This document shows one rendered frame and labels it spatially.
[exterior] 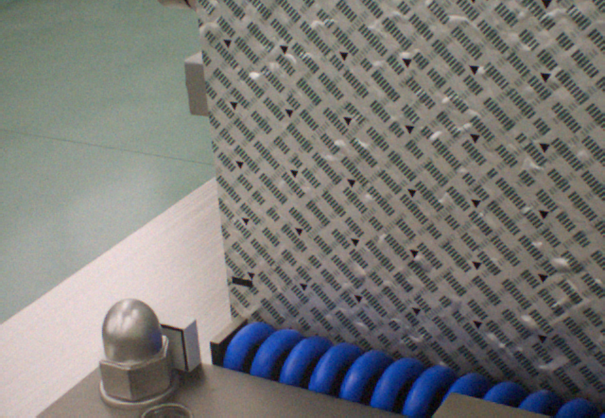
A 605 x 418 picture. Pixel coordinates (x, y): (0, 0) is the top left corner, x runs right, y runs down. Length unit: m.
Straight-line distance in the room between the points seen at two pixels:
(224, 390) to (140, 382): 0.04
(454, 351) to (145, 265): 0.45
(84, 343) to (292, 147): 0.36
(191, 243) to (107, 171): 2.54
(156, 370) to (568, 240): 0.19
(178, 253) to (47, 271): 2.04
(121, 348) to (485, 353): 0.16
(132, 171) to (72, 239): 0.43
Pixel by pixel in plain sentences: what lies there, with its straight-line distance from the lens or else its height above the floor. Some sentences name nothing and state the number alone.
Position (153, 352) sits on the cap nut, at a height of 1.05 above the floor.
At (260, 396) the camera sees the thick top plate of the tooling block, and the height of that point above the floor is 1.03.
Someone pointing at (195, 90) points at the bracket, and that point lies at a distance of 0.66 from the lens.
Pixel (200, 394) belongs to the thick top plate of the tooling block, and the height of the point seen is 1.03.
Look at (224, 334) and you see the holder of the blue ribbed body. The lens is 0.58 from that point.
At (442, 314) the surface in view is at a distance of 0.54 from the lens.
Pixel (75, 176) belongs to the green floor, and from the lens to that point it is 3.52.
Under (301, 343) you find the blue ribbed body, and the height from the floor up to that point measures 1.04.
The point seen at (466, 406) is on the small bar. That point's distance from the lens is 0.50.
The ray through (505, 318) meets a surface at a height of 1.06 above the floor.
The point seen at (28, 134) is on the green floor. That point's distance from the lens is 3.90.
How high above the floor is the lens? 1.33
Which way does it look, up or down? 25 degrees down
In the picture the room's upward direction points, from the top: 5 degrees counter-clockwise
